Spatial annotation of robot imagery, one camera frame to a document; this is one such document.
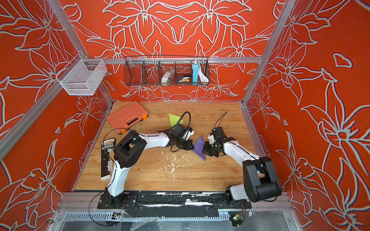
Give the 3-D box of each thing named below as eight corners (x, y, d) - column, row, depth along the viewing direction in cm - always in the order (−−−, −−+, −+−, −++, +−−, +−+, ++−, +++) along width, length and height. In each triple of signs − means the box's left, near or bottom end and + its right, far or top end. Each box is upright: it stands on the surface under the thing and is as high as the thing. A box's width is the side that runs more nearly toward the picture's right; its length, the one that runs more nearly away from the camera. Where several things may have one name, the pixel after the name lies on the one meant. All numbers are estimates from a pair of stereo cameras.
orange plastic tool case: (108, 122, 109) (105, 117, 105) (137, 104, 121) (135, 100, 116) (119, 136, 100) (117, 132, 96) (149, 116, 112) (148, 112, 108)
